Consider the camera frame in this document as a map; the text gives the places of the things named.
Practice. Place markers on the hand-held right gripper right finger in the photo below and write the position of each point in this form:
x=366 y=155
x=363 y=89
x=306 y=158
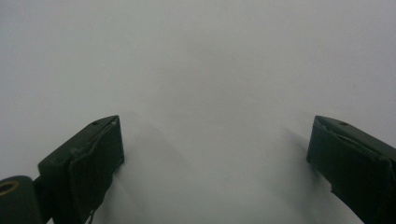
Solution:
x=355 y=161

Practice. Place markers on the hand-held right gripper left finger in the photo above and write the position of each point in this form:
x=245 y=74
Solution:
x=84 y=168

